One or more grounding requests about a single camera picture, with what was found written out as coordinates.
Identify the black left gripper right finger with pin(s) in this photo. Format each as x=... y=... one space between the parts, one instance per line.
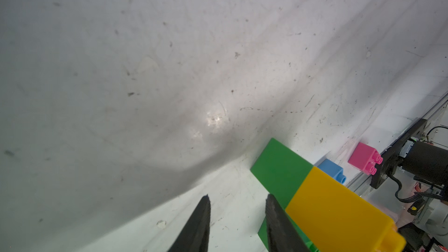
x=281 y=234

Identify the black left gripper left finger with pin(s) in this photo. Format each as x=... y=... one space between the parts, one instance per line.
x=195 y=234

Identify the green lego brick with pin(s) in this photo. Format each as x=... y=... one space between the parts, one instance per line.
x=263 y=236
x=280 y=171

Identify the magenta lego brick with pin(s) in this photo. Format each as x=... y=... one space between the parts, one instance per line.
x=365 y=159

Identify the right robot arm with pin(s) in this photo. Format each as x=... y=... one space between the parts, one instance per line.
x=426 y=162

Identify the blue lego brick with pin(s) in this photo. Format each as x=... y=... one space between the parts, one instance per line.
x=333 y=170

